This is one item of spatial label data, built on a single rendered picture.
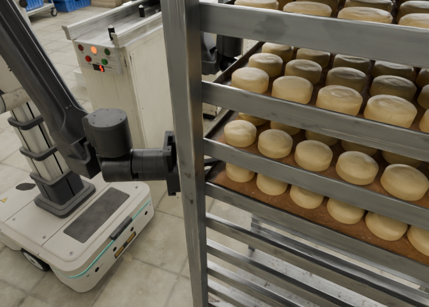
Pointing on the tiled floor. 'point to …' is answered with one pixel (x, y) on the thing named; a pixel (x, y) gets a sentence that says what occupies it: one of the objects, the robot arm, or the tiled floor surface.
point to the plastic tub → (79, 78)
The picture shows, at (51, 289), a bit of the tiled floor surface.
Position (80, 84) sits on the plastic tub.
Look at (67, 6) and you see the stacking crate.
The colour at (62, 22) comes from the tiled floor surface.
